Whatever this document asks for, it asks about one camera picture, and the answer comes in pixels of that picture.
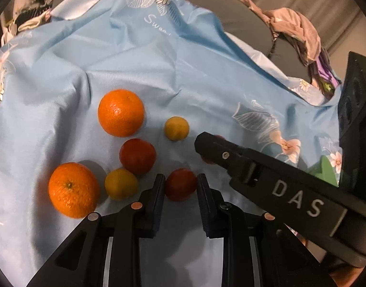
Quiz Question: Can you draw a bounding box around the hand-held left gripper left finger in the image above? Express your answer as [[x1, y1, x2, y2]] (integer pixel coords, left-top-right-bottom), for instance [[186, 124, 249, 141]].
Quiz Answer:
[[27, 173, 166, 287]]

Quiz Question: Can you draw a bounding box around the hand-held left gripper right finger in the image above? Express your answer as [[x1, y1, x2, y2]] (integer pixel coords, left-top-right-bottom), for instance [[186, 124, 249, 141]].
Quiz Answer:
[[197, 173, 337, 287]]

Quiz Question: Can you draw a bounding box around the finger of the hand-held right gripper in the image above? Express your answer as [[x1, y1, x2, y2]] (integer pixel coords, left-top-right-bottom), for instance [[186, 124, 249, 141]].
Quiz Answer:
[[194, 132, 257, 192]]

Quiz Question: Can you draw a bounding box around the red round fruit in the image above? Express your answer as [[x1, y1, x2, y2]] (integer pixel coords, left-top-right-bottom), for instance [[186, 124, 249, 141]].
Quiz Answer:
[[119, 138, 157, 176], [165, 168, 198, 202], [201, 134, 227, 165]]

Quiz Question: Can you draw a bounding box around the green plate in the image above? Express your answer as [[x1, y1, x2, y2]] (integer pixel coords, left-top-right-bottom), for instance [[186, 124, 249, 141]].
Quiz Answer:
[[308, 155, 343, 187]]

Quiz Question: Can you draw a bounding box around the large orange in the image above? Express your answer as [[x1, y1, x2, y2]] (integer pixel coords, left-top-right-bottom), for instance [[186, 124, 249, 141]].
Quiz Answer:
[[48, 162, 100, 219], [98, 89, 145, 138]]

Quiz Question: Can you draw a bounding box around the small yellow fruit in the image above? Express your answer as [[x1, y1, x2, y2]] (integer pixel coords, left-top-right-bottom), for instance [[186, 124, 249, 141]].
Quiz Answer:
[[104, 168, 139, 201], [164, 116, 190, 141]]

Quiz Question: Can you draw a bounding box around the light blue floral bedsheet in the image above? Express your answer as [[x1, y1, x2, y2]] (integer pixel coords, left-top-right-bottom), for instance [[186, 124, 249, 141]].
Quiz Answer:
[[0, 0, 344, 287]]

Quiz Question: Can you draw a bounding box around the purple cloth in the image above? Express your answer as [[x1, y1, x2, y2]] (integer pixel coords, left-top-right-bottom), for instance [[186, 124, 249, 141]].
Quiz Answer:
[[309, 48, 343, 100]]

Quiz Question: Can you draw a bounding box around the pink crumpled clothing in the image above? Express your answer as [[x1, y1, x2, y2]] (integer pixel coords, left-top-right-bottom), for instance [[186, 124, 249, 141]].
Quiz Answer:
[[232, 0, 322, 67]]

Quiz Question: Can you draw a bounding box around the pile of mixed clothes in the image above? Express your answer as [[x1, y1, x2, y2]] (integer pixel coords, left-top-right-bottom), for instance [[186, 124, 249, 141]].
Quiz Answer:
[[0, 0, 55, 47]]

